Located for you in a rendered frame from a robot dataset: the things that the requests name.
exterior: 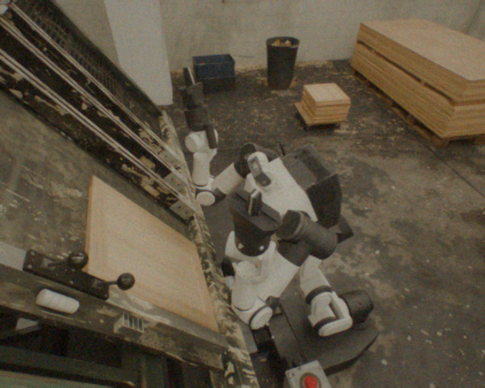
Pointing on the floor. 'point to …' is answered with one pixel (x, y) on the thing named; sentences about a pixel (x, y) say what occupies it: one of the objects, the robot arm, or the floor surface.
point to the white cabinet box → (141, 45)
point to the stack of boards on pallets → (432, 78)
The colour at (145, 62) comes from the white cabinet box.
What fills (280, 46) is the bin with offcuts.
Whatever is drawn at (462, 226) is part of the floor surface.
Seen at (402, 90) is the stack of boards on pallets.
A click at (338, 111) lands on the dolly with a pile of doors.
